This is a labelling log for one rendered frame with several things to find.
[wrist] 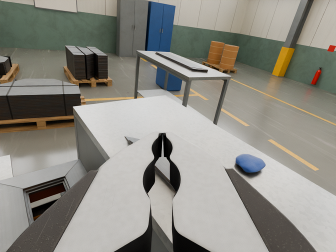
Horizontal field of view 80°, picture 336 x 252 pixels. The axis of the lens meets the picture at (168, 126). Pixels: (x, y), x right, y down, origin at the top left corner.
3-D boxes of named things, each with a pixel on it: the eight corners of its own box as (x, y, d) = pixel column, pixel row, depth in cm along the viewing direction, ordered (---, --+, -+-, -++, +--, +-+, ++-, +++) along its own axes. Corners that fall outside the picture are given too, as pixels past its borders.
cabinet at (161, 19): (146, 58, 803) (151, 1, 712) (142, 55, 840) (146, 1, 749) (169, 59, 849) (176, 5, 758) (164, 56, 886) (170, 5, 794)
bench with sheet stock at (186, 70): (133, 101, 396) (136, 48, 350) (164, 98, 431) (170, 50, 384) (176, 145, 279) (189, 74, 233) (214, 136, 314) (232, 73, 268)
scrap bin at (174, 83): (155, 83, 521) (157, 60, 494) (169, 83, 540) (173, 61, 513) (165, 91, 474) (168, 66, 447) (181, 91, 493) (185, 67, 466)
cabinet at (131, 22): (119, 56, 754) (120, -5, 662) (116, 54, 790) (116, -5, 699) (144, 58, 799) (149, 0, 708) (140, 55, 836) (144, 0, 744)
